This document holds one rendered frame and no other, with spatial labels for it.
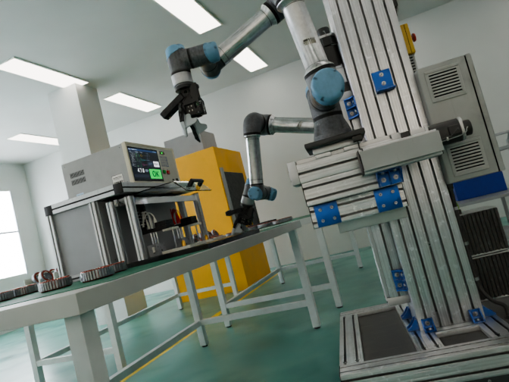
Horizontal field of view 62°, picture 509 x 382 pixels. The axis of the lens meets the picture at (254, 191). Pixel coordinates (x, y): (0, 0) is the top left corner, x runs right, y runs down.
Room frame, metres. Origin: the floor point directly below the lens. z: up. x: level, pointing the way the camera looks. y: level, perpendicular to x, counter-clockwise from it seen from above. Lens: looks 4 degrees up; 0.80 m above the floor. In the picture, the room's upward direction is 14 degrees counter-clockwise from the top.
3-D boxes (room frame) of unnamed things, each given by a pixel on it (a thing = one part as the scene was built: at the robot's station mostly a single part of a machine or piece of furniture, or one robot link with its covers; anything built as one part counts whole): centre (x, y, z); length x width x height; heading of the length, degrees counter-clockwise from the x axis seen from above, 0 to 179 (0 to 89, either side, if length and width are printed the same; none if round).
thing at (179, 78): (1.54, 0.16, 1.37); 0.08 x 0.08 x 0.05
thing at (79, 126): (5.98, 2.18, 1.65); 0.50 x 0.45 x 3.30; 71
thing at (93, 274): (1.46, 0.59, 0.77); 0.11 x 0.11 x 0.04
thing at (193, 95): (1.53, 0.15, 1.29); 0.09 x 0.08 x 0.12; 79
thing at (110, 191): (2.20, 0.64, 1.09); 0.68 x 0.44 x 0.05; 161
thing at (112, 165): (2.21, 0.64, 1.22); 0.44 x 0.39 x 0.20; 161
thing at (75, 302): (2.17, 0.57, 0.72); 2.20 x 1.01 x 0.05; 161
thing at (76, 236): (1.92, 0.82, 0.91); 0.28 x 0.03 x 0.32; 71
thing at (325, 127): (1.64, -0.35, 1.09); 0.15 x 0.15 x 0.10
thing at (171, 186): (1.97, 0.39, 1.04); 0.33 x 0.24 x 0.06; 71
